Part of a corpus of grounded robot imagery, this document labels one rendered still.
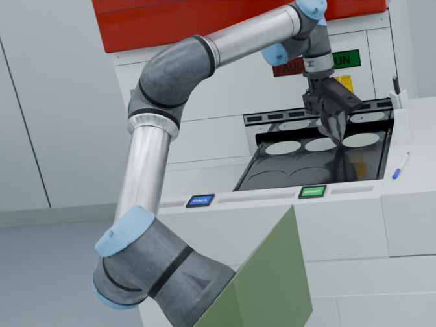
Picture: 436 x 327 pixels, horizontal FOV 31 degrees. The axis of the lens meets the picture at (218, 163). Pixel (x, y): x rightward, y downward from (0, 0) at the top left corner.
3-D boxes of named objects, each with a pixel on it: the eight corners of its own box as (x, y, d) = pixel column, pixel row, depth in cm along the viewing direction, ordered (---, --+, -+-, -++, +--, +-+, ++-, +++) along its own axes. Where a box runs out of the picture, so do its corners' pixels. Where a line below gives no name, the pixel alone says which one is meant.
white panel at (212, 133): (144, 170, 253) (113, 48, 239) (407, 145, 227) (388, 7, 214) (141, 174, 250) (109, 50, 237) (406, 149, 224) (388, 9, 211)
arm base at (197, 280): (217, 298, 134) (171, 259, 135) (171, 351, 141) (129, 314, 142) (246, 260, 147) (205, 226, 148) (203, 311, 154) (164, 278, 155)
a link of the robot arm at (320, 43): (285, 17, 203) (308, 7, 207) (293, 58, 207) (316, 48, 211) (306, 17, 197) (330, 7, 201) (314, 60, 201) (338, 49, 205)
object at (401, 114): (397, 137, 194) (390, 85, 189) (414, 135, 192) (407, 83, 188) (396, 146, 188) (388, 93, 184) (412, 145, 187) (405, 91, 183)
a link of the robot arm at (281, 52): (270, 23, 191) (302, 9, 197) (254, 50, 201) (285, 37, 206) (289, 47, 189) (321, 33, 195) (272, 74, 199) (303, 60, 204)
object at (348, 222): (163, 250, 195) (150, 198, 191) (392, 236, 178) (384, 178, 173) (150, 269, 187) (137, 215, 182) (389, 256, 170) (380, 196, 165)
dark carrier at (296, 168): (266, 143, 231) (265, 141, 231) (386, 131, 220) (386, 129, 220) (237, 193, 200) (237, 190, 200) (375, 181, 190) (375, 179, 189)
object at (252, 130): (252, 154, 239) (246, 124, 235) (401, 139, 225) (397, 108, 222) (250, 156, 237) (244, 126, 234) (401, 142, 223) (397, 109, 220)
